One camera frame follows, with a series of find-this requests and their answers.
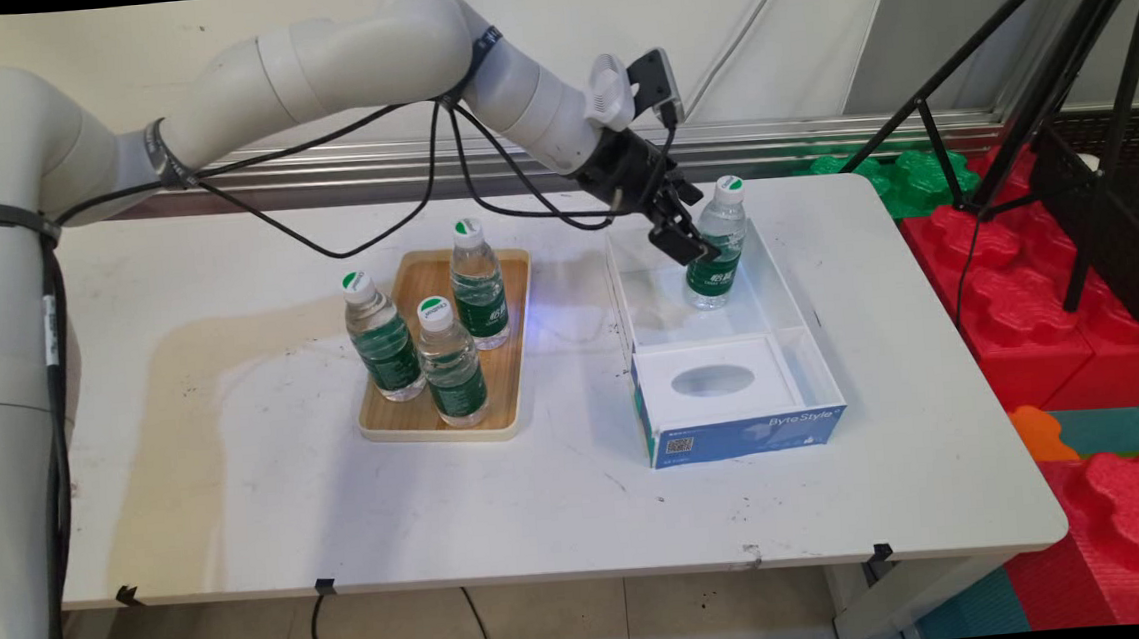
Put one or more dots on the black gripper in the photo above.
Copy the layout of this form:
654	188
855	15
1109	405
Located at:
624	170

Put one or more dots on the clear water bottle green label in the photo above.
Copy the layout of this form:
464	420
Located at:
712	279
456	383
387	357
480	306

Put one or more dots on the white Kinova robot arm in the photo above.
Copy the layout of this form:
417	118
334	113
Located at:
311	67

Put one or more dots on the green foam block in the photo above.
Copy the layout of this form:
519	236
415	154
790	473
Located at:
850	175
931	184

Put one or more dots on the white insert with oval hole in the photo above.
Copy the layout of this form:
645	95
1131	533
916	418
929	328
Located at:
765	396

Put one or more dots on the white and blue cardboard box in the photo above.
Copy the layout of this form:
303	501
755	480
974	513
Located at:
738	438

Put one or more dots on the light wooden tray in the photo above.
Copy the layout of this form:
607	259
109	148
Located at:
511	369

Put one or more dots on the large red foam block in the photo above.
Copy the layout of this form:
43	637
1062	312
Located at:
1010	309

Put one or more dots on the black tape piece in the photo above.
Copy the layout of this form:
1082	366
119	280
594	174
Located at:
881	552
128	595
324	585

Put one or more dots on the black tripod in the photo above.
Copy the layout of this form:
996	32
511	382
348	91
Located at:
1059	75

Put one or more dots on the orange foam piece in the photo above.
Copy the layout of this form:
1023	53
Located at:
1039	432

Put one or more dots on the white table leg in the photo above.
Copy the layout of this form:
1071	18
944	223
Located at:
900	597

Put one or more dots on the dark woven basket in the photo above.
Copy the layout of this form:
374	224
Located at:
1126	250

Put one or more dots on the aluminium wall rail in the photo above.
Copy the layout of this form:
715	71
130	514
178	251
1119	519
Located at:
797	138

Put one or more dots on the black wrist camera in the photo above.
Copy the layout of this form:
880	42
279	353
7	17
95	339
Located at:
655	78

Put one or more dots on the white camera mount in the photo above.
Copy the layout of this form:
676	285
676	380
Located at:
607	91

